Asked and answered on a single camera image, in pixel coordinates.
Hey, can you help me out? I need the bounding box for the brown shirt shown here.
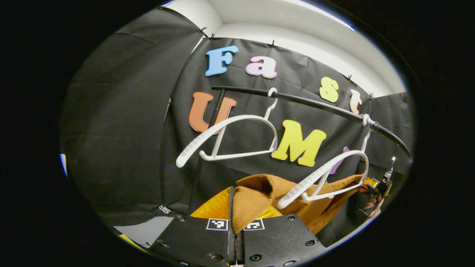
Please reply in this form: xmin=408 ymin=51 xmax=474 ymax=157
xmin=232 ymin=174 xmax=366 ymax=236

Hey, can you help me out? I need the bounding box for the black backdrop cloth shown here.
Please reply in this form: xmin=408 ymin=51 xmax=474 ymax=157
xmin=61 ymin=7 xmax=414 ymax=247

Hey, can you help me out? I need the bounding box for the white plastic hanger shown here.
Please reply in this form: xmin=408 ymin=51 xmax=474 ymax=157
xmin=276 ymin=114 xmax=371 ymax=209
xmin=176 ymin=88 xmax=278 ymax=168

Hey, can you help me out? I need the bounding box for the yellow black floor tape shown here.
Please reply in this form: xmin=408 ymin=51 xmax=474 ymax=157
xmin=119 ymin=234 xmax=149 ymax=253

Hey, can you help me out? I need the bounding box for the black clothes rack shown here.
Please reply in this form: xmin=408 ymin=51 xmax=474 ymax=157
xmin=187 ymin=85 xmax=412 ymax=215

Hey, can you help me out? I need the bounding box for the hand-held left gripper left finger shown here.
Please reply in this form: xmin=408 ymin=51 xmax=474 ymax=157
xmin=148 ymin=187 xmax=237 ymax=267

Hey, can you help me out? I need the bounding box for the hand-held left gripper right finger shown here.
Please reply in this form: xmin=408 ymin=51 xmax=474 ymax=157
xmin=236 ymin=206 xmax=327 ymax=267

